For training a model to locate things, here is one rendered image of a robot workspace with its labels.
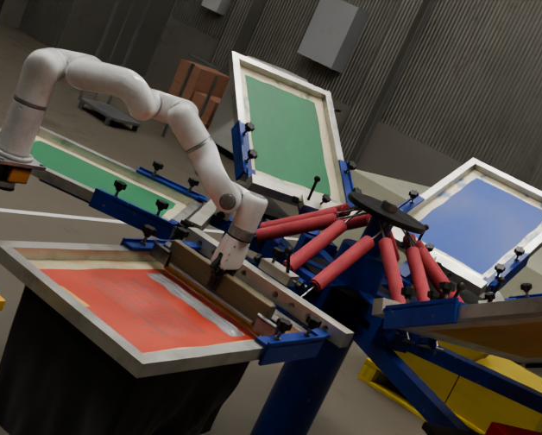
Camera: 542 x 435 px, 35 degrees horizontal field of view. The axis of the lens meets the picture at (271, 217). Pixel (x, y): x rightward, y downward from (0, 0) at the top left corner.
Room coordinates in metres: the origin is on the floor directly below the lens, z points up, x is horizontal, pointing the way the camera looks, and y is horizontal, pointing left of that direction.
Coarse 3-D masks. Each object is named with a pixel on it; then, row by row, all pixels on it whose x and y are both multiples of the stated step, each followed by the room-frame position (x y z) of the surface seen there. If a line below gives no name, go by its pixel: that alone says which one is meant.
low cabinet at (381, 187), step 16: (352, 176) 7.92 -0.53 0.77; (368, 176) 7.95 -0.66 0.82; (384, 176) 8.50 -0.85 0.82; (368, 192) 7.79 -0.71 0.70; (384, 192) 7.71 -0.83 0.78; (400, 192) 7.85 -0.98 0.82; (336, 240) 7.84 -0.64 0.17; (400, 256) 7.47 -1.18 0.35; (528, 272) 6.87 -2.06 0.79; (512, 288) 6.90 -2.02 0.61
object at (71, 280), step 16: (48, 272) 2.12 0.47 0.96; (64, 272) 2.17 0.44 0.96; (80, 272) 2.22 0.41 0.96; (96, 272) 2.27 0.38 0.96; (112, 272) 2.32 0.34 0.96; (128, 272) 2.38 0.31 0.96; (144, 272) 2.44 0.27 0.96; (160, 272) 2.50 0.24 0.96; (80, 288) 2.11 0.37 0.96; (160, 288) 2.36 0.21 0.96; (96, 304) 2.06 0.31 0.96; (112, 304) 2.10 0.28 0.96; (176, 304) 2.30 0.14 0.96
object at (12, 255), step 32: (0, 256) 2.04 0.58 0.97; (32, 256) 2.15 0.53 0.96; (64, 256) 2.25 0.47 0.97; (96, 256) 2.35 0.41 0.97; (128, 256) 2.46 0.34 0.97; (32, 288) 1.97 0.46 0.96; (96, 320) 1.88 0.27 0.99; (128, 352) 1.79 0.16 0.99; (160, 352) 1.86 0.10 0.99; (192, 352) 1.95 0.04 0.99; (224, 352) 2.03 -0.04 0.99; (256, 352) 2.16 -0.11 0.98
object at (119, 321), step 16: (208, 304) 2.42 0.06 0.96; (112, 320) 2.00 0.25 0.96; (128, 320) 2.04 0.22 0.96; (192, 320) 2.24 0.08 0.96; (208, 320) 2.29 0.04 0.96; (128, 336) 1.96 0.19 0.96; (144, 336) 2.00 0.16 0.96; (176, 336) 2.08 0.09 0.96; (192, 336) 2.13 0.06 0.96; (208, 336) 2.18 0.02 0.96; (224, 336) 2.23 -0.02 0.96; (240, 336) 2.28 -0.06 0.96; (256, 336) 2.34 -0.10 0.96; (144, 352) 1.91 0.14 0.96
